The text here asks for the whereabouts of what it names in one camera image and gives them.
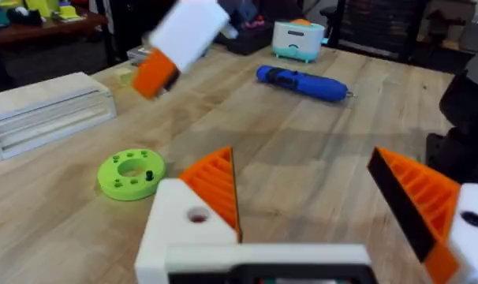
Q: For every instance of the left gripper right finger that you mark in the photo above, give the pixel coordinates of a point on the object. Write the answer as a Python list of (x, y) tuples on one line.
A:
[(440, 213)]

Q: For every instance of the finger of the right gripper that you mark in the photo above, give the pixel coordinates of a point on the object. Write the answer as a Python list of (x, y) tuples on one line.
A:
[(184, 35)]

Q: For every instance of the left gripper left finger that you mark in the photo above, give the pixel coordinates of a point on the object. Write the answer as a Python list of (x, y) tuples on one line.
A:
[(172, 221)]

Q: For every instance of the small black screw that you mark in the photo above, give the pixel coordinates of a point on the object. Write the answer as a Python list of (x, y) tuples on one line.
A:
[(149, 176)]

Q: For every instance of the blue electric screwdriver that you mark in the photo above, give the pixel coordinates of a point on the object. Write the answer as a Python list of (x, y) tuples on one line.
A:
[(302, 83)]

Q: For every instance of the green disc with holes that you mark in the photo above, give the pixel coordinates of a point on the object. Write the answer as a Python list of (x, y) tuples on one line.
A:
[(122, 185)]

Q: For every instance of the black box of tools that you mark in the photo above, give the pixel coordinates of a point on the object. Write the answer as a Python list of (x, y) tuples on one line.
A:
[(247, 39)]

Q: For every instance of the white and teal toy tub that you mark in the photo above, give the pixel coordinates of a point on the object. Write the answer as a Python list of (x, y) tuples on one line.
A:
[(298, 39)]

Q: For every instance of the brown table with toys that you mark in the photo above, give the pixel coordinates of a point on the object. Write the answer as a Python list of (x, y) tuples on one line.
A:
[(38, 23)]

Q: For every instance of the pale wooden box stack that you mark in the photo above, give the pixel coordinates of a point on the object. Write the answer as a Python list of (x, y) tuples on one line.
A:
[(45, 114)]

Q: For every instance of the dark storage shelf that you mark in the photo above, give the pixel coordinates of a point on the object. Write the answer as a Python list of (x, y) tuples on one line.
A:
[(381, 23)]

